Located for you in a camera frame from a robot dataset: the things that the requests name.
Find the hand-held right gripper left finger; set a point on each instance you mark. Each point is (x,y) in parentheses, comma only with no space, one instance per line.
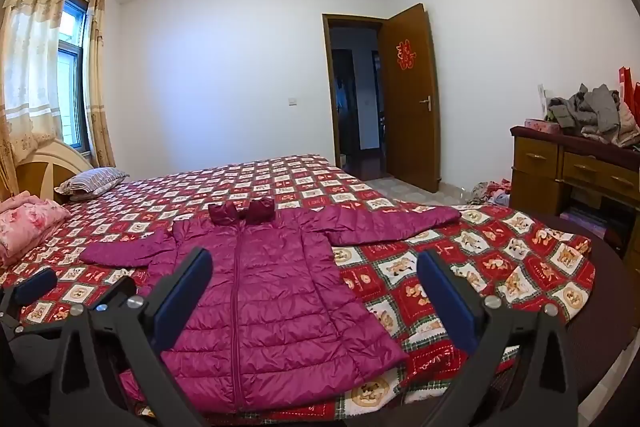
(184,294)

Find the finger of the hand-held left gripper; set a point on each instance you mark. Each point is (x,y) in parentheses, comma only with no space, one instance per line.
(119,291)
(35,285)

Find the magenta puffer jacket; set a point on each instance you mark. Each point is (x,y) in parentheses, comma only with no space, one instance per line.
(260,287)

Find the red bag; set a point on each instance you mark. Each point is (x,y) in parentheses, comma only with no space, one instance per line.
(627,89)

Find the brown wooden door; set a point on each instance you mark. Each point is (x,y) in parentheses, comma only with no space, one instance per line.
(407,132)

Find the pink tissue box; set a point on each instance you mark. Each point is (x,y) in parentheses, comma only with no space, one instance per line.
(542,127)

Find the white box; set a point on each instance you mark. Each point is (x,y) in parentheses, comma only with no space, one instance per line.
(542,99)

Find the brown wooden desk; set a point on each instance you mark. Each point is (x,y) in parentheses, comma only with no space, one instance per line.
(535,167)

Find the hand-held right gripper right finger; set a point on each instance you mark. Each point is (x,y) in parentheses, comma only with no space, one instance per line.
(449,302)

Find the colourful clothes heap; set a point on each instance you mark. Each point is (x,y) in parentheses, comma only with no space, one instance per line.
(492,194)

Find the beige floral curtain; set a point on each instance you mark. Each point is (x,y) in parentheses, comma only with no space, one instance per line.
(97,82)
(30,57)

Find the striped pillow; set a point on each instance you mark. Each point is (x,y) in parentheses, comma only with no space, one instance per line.
(92,183)

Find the pink floral quilt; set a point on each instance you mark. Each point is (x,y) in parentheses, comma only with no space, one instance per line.
(27,227)

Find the red bear-print bedspread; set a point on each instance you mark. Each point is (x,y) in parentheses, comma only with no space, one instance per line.
(450,227)

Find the wooden headboard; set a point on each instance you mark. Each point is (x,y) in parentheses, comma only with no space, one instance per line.
(50,162)

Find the window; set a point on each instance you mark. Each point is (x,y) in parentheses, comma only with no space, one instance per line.
(70,72)

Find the pile of grey clothes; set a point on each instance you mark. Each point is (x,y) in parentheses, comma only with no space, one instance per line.
(595,112)

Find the red paper door decoration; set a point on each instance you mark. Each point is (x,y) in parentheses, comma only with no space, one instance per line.
(406,53)

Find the wooden door frame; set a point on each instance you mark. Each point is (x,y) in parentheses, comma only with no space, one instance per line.
(326,97)

